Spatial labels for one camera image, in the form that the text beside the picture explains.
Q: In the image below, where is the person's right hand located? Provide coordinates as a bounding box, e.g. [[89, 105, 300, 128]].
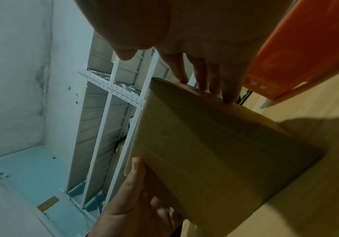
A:
[[74, 0, 294, 104]]

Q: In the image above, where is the person's left hand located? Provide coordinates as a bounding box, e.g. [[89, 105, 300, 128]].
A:
[[88, 157, 185, 237]]

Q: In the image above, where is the orange tape dispenser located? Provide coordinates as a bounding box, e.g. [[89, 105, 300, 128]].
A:
[[242, 0, 339, 100]]

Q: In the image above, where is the brown cardboard box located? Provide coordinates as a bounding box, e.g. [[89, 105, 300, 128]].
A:
[[123, 77, 325, 237]]

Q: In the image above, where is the small tan cardboard scrap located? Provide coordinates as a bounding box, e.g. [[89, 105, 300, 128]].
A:
[[36, 195, 60, 213]]

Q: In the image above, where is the white metal shelf rack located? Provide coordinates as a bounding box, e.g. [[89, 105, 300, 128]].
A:
[[66, 30, 195, 223]]

